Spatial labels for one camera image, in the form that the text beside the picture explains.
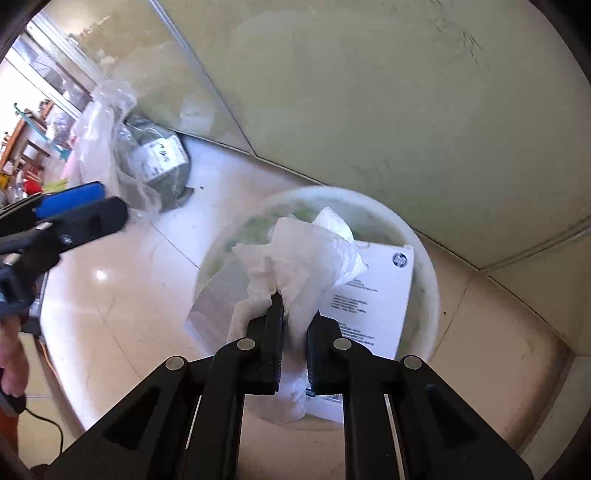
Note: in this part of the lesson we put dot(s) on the white printed cardboard box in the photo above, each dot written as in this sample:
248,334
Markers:
378,300

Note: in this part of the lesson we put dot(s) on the round white waste bin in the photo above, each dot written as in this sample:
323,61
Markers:
415,295

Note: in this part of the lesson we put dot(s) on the grey labelled package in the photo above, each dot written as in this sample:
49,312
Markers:
159,157

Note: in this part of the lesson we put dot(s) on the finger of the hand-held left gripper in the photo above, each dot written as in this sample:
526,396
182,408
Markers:
69,198
87,221

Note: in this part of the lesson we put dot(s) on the person's left hand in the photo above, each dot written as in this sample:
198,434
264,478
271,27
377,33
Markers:
13,364

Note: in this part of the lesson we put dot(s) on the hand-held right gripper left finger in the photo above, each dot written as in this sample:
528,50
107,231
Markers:
272,344

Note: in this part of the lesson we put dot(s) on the white tissue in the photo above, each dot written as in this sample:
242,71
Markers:
300,258

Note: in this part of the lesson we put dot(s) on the clear plastic bag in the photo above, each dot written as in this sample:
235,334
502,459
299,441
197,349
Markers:
99,134

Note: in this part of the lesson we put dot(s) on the wooden furniture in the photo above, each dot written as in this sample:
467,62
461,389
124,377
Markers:
21,143

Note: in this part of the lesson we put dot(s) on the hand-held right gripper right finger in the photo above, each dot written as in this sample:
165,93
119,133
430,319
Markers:
319,353

